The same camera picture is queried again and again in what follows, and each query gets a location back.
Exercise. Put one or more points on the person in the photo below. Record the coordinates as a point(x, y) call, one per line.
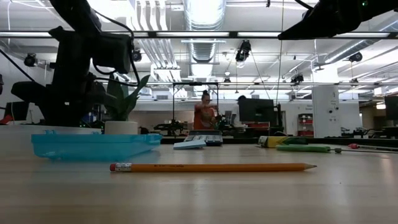
point(203, 116)
point(237, 112)

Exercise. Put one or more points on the distant black workstation frame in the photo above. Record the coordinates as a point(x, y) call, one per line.
point(173, 102)

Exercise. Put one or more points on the green succulent plant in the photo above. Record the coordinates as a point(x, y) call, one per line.
point(124, 102)

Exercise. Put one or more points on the white plant pot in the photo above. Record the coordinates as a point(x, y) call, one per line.
point(121, 127)

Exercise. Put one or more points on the white column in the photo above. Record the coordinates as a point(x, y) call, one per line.
point(326, 112)

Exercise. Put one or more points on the blue sticky note pad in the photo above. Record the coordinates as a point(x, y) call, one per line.
point(189, 145)

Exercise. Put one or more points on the orange pencil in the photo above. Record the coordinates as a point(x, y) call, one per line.
point(211, 167)

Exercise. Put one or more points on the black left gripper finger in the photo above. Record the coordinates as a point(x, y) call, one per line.
point(57, 115)
point(80, 115)

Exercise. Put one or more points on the red shelf rack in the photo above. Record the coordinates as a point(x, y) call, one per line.
point(305, 124)

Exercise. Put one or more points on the black desk calculator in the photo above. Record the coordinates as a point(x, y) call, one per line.
point(205, 138)

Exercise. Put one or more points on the black ceiling camera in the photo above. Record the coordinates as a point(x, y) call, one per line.
point(137, 56)
point(244, 49)
point(297, 78)
point(355, 57)
point(30, 60)

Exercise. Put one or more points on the large black monitor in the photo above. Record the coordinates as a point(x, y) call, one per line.
point(256, 110)

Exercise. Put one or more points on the clear blue-lidded pencil box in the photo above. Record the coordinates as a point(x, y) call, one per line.
point(93, 146)

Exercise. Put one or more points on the yellow green crayon box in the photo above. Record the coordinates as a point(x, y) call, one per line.
point(280, 142)

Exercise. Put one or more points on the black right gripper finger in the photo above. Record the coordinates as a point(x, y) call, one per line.
point(311, 28)

